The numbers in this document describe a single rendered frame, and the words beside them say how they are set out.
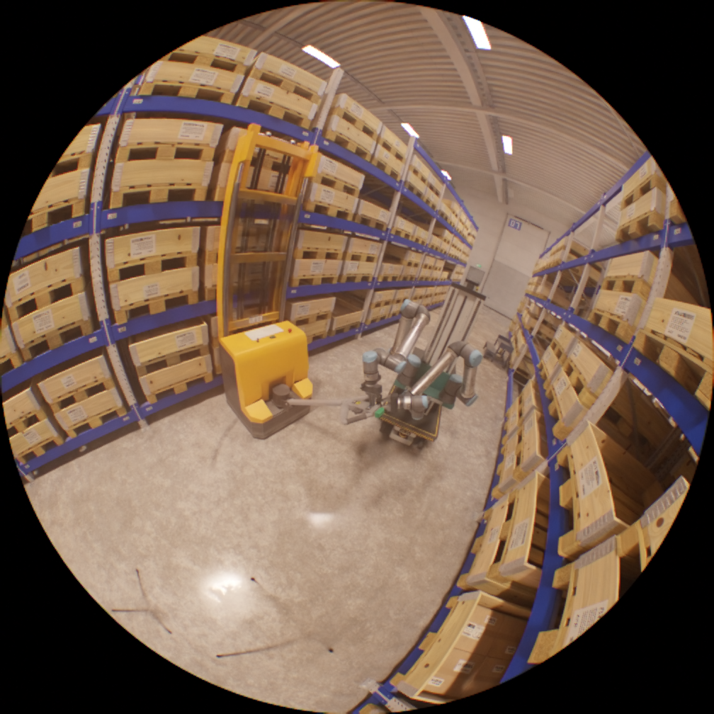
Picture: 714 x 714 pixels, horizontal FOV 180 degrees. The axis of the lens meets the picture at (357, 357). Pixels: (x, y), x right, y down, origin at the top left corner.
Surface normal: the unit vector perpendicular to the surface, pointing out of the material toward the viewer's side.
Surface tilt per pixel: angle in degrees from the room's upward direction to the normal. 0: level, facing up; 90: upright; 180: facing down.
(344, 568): 0
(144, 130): 90
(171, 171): 90
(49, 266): 90
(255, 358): 68
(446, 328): 90
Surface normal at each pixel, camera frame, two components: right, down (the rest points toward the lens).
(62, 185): 0.77, 0.47
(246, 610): 0.23, -0.83
